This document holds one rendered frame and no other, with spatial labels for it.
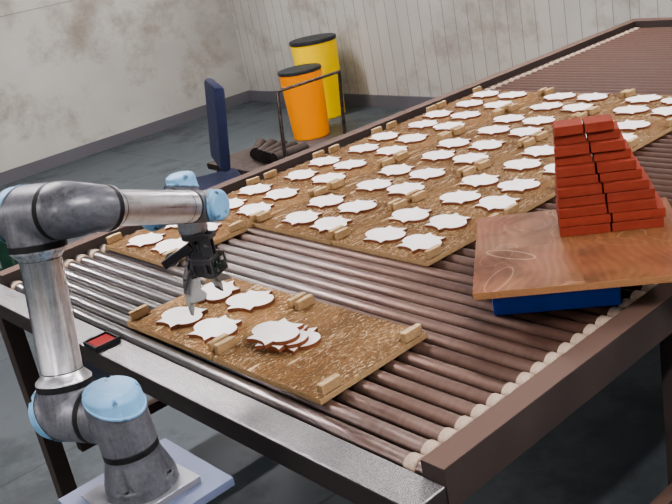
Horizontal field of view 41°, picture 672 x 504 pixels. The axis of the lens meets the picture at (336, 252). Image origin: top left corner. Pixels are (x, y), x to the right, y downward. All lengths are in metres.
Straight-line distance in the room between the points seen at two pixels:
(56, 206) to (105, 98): 7.98
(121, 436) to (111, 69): 8.11
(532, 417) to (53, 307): 0.98
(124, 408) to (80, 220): 0.37
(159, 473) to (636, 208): 1.29
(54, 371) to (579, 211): 1.29
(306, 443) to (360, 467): 0.16
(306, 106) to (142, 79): 2.40
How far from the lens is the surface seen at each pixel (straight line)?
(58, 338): 1.92
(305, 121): 8.21
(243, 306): 2.50
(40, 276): 1.90
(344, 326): 2.28
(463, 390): 1.96
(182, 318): 2.52
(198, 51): 10.34
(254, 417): 2.02
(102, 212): 1.82
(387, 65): 8.87
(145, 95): 9.99
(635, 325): 2.10
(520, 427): 1.83
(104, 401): 1.84
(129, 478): 1.90
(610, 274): 2.13
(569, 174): 2.32
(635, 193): 2.34
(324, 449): 1.86
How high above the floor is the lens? 1.91
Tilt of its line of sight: 21 degrees down
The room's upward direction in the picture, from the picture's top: 11 degrees counter-clockwise
